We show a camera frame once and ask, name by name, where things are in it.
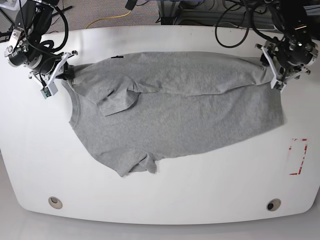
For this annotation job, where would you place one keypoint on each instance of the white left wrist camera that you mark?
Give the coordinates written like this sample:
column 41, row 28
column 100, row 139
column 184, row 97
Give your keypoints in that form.
column 278, row 84

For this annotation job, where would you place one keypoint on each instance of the red tape rectangle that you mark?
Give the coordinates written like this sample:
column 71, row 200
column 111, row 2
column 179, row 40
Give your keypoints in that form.
column 296, row 156

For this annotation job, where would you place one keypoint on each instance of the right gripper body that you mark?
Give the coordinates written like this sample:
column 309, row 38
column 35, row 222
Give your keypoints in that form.
column 52, row 67

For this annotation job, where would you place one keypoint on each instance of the grey T-shirt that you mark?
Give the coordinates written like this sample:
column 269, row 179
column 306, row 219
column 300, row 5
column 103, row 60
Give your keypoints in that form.
column 134, row 110

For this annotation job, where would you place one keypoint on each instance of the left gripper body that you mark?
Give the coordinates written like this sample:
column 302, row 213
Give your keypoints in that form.
column 284, row 70

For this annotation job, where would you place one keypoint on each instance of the left table grommet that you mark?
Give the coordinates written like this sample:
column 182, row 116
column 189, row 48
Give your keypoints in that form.
column 55, row 203

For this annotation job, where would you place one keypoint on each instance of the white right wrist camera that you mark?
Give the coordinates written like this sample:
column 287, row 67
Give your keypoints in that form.
column 50, row 88

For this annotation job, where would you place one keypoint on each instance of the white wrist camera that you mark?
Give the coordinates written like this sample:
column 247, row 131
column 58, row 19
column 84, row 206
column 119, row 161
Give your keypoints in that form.
column 278, row 84
column 50, row 88

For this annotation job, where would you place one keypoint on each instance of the table grommet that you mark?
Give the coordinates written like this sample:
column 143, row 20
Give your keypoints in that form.
column 273, row 205
column 55, row 203

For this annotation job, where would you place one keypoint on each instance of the right table grommet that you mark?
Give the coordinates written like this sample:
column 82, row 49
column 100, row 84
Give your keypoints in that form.
column 273, row 205

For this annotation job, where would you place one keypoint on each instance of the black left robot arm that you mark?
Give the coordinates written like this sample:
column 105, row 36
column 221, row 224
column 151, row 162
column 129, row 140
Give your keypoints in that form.
column 290, row 56

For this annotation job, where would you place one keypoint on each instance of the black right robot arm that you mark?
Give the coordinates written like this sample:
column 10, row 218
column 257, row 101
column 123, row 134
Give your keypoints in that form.
column 26, row 48

